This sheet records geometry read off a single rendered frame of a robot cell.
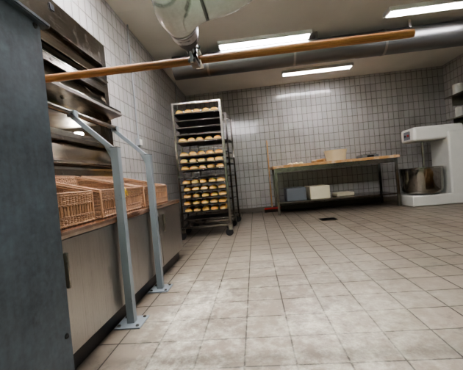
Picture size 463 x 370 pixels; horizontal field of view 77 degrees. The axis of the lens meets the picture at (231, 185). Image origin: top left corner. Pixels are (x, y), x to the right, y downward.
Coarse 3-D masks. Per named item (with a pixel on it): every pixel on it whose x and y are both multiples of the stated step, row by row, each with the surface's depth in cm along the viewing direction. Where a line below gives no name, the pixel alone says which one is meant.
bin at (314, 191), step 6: (306, 186) 555; (312, 186) 530; (318, 186) 529; (324, 186) 528; (306, 192) 560; (312, 192) 530; (318, 192) 529; (324, 192) 529; (312, 198) 530; (318, 198) 529
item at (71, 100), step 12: (48, 84) 174; (60, 84) 182; (48, 96) 188; (60, 96) 194; (72, 96) 199; (84, 96) 207; (72, 108) 217; (84, 108) 224; (96, 108) 231; (108, 108) 242
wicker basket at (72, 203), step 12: (60, 192) 121; (72, 192) 128; (84, 192) 138; (60, 204) 120; (72, 204) 128; (84, 204) 138; (60, 216) 120; (72, 216) 127; (84, 216) 136; (60, 228) 118
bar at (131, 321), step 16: (64, 112) 149; (112, 128) 199; (112, 160) 153; (144, 160) 202; (112, 176) 153; (128, 240) 156; (128, 256) 154; (160, 256) 203; (128, 272) 154; (160, 272) 202; (128, 288) 154; (160, 288) 202; (128, 304) 154; (128, 320) 154; (144, 320) 156
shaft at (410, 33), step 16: (384, 32) 105; (400, 32) 104; (256, 48) 109; (272, 48) 108; (288, 48) 107; (304, 48) 107; (320, 48) 108; (144, 64) 112; (160, 64) 111; (176, 64) 111; (48, 80) 116; (64, 80) 116
